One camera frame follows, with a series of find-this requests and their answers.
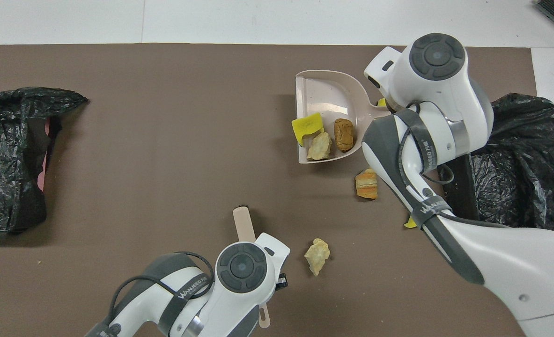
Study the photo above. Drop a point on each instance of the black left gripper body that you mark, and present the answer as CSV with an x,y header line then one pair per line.
x,y
282,281

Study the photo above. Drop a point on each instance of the orange striped foam chunk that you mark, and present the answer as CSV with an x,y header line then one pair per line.
x,y
366,184

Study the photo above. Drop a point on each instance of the beige and orange foam chunk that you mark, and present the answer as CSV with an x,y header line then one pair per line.
x,y
319,147

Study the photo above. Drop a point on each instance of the brown cork-like foam chunk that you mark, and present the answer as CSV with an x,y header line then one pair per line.
x,y
343,135

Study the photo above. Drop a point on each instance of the beige plastic dustpan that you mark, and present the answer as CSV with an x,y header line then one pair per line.
x,y
333,93

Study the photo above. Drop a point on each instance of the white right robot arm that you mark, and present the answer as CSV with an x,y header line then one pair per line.
x,y
515,262

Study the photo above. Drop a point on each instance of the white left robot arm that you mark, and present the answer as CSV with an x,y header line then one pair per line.
x,y
220,304

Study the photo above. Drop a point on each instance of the right black trash bag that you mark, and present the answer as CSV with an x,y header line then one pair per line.
x,y
539,164

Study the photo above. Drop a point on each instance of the black trash bag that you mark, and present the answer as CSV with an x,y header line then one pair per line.
x,y
5,206
539,164

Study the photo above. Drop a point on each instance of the left black trash bag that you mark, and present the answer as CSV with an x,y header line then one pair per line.
x,y
5,206

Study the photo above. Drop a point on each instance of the pale beige foam chunk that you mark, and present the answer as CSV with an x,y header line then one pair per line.
x,y
317,255

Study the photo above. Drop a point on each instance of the brown table mat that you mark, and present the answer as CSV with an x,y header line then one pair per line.
x,y
141,164

